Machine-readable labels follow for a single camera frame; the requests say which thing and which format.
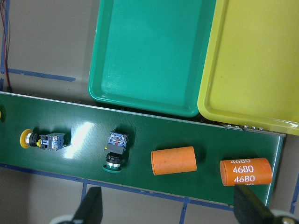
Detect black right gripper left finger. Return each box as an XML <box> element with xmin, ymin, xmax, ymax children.
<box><xmin>71</xmin><ymin>187</ymin><xmax>103</xmax><ymax>224</ymax></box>

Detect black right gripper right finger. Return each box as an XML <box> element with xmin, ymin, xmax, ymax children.
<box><xmin>234</xmin><ymin>185</ymin><xmax>279</xmax><ymax>224</ymax></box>

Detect orange cylinder with 4680 print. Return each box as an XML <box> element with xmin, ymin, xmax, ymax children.
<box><xmin>219</xmin><ymin>158</ymin><xmax>273</xmax><ymax>186</ymax></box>

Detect green push button switch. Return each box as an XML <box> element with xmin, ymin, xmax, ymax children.
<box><xmin>102</xmin><ymin>130</ymin><xmax>128</xmax><ymax>174</ymax></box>

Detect yellow push button switch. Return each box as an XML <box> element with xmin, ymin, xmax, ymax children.
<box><xmin>20</xmin><ymin>129</ymin><xmax>65</xmax><ymax>151</ymax></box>

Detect plain orange cylinder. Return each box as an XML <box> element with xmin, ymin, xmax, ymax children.
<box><xmin>151</xmin><ymin>146</ymin><xmax>197</xmax><ymax>175</ymax></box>

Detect green conveyor belt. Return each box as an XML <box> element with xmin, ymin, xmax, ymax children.
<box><xmin>0</xmin><ymin>93</ymin><xmax>284</xmax><ymax>204</ymax></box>

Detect yellow plastic tray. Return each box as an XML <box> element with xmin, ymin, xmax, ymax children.
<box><xmin>198</xmin><ymin>0</ymin><xmax>299</xmax><ymax>135</ymax></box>

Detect green plastic tray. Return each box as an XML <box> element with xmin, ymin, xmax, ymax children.
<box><xmin>88</xmin><ymin>0</ymin><xmax>216</xmax><ymax>118</ymax></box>

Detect red black controller wires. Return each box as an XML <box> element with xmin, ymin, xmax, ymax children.
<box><xmin>0</xmin><ymin>0</ymin><xmax>13</xmax><ymax>91</ymax></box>

